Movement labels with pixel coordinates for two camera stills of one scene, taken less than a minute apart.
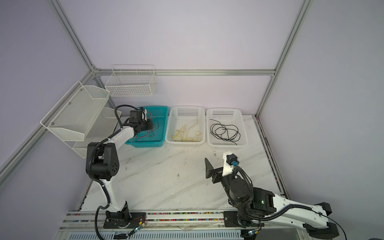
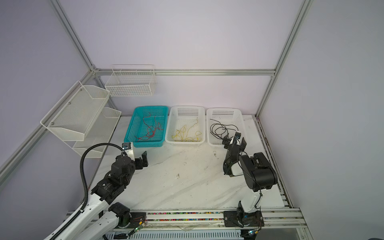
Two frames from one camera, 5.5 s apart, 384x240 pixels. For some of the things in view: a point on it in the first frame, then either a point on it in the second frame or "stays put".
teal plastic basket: (154, 137) stays put
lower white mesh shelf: (105, 124) stays put
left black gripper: (150, 126) → (144, 161)
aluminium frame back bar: (183, 71) stays put
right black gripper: (215, 172) → (227, 142)
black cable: (228, 132) stays put
